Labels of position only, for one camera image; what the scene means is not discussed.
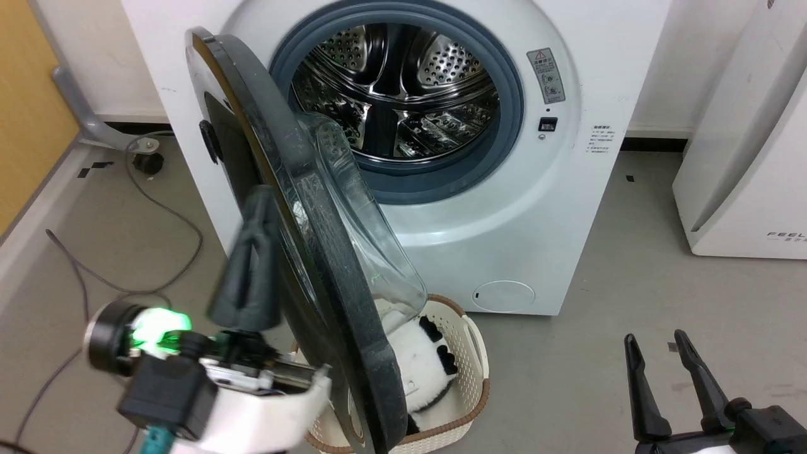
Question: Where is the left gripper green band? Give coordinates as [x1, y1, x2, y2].
[129, 187, 333, 454]

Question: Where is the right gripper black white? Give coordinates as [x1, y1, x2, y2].
[624, 329, 807, 454]

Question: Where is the round black washing machine door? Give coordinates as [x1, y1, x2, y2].
[185, 26, 429, 454]

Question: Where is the white front-load washing machine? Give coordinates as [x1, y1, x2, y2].
[120, 0, 672, 317]

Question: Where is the black floor plug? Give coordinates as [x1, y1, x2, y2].
[132, 151, 165, 177]

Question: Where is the black and white panda plush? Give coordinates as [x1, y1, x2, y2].
[374, 299, 460, 437]

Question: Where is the round white filter cover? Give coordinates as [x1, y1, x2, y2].
[471, 279, 537, 313]

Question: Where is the cream woven laundry basket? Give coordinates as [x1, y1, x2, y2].
[292, 293, 492, 454]

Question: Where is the white floor-standing appliance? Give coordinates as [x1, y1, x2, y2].
[671, 0, 807, 260]

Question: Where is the small printed text label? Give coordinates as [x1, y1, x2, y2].
[588, 124, 616, 156]

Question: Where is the yellow wooden panel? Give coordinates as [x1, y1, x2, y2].
[0, 0, 80, 238]

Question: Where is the grey power cable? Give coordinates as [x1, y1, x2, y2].
[124, 133, 204, 298]

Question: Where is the thin dark floor cable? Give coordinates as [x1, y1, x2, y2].
[11, 228, 175, 450]

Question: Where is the grey drain hose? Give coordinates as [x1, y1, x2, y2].
[51, 64, 160, 153]

